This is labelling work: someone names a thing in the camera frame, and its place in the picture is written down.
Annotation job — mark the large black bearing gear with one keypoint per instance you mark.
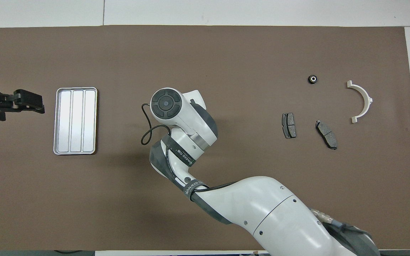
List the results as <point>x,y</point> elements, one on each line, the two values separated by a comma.
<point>313,79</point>

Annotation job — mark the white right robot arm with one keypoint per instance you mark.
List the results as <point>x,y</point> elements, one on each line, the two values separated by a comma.
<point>262,206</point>

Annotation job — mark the silver metal tray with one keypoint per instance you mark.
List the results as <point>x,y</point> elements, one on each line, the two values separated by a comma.
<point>75,121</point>

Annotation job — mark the brown table mat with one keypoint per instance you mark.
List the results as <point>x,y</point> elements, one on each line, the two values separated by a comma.
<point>226,53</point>

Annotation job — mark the rectangular grey brake pad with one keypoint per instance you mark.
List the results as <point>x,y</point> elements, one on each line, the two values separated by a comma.
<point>289,125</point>

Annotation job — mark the angled grey brake pad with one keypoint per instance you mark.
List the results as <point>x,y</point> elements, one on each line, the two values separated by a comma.
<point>326,134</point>

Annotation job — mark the white curved plastic bracket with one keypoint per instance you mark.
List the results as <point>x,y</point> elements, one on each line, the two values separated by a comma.
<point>365,97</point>

